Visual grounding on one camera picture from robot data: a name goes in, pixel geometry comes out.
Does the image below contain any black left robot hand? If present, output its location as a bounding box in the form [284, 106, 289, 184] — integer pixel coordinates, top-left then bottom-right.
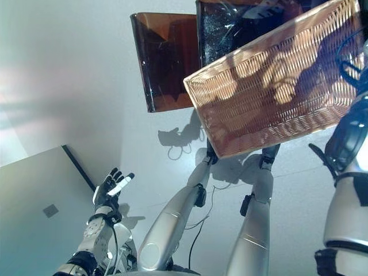
[92, 167, 136, 214]

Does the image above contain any black baseboard strip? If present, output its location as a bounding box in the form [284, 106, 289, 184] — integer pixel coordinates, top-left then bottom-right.
[61, 145, 96, 191]

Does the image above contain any silver left robot leg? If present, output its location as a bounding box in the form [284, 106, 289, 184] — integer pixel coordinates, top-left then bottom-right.
[137, 148, 218, 273]

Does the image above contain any silver robot leg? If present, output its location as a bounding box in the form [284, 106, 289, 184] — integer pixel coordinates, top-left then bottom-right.
[137, 148, 218, 273]
[225, 143, 281, 276]

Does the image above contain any rectangular wicker laundry basket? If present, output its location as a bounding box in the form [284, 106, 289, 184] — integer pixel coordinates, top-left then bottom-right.
[183, 0, 362, 159]

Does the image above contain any brown transparent acrylic stand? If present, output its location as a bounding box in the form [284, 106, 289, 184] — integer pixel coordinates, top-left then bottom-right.
[129, 0, 331, 113]

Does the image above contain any silver right robot leg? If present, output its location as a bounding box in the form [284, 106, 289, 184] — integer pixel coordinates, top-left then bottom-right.
[225, 143, 281, 276]

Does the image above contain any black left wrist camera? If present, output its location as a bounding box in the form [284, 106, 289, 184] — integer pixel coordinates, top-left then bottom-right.
[108, 210, 122, 225]

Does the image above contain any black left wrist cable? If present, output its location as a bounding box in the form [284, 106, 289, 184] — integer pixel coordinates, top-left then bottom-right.
[103, 224, 119, 275]

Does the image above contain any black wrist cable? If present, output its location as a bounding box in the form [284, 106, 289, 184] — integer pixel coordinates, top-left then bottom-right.
[335, 25, 368, 89]
[103, 224, 119, 275]

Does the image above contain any grey square wall plate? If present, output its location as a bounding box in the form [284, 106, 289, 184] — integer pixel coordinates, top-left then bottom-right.
[42, 204, 60, 220]

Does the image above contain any thin black tether cable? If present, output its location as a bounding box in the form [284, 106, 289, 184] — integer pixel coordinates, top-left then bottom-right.
[183, 185, 231, 270]

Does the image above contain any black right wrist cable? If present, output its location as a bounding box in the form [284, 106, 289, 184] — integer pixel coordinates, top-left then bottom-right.
[335, 25, 368, 89]

